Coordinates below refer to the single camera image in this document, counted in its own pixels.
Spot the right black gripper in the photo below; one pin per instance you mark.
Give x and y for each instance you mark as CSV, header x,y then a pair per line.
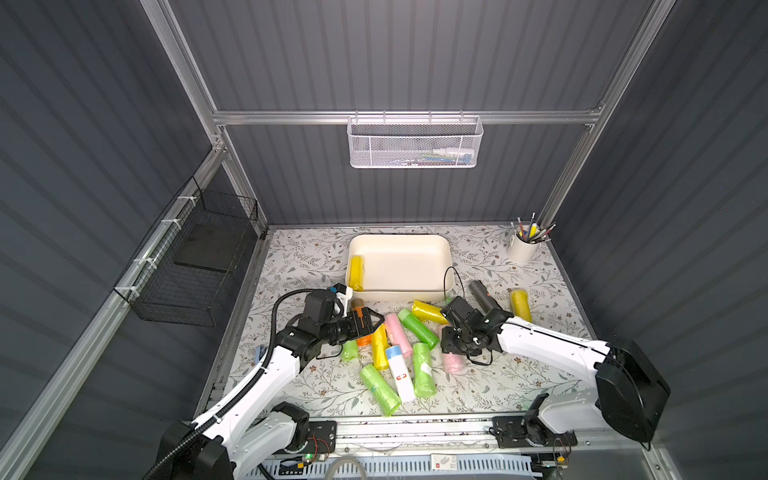
x,y
459,324

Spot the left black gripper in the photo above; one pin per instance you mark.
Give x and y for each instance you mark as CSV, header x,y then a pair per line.
x,y
360,324

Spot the light green roll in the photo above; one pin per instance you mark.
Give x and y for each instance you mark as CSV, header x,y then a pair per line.
x,y
423,381
350,351

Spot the pink roll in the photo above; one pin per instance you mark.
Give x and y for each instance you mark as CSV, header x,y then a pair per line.
x,y
453,364
396,334

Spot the yellow roll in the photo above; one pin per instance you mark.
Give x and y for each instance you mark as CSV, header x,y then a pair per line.
x,y
379,344
356,273
428,312
519,301

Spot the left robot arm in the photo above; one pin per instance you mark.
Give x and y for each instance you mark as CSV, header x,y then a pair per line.
x,y
231,438

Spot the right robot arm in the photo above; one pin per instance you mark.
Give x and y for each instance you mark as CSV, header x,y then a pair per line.
x,y
623,390

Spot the orange trash bag roll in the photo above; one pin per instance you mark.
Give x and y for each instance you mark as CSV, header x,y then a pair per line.
x,y
364,341

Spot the grey trash bag roll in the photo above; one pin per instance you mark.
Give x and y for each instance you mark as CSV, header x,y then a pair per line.
x,y
482,296

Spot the white blue labelled roll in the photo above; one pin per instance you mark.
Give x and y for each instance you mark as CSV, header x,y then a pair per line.
x,y
400,373

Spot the dark green roll centre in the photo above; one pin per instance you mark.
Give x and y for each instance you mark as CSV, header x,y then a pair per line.
x,y
417,327

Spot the white plastic storage box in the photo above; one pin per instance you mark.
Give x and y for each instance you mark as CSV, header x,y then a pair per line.
x,y
403,267

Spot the floral table mat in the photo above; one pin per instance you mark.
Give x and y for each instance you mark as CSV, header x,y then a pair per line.
x,y
331,387

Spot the white pen cup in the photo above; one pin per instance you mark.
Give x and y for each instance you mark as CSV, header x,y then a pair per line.
x,y
520,252

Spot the blue clip on mat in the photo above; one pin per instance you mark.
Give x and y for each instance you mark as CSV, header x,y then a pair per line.
x,y
259,352

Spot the white wire wall basket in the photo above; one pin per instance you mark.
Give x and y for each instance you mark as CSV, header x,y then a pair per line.
x,y
414,142

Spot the black wire side basket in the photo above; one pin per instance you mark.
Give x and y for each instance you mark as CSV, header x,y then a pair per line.
x,y
193,274

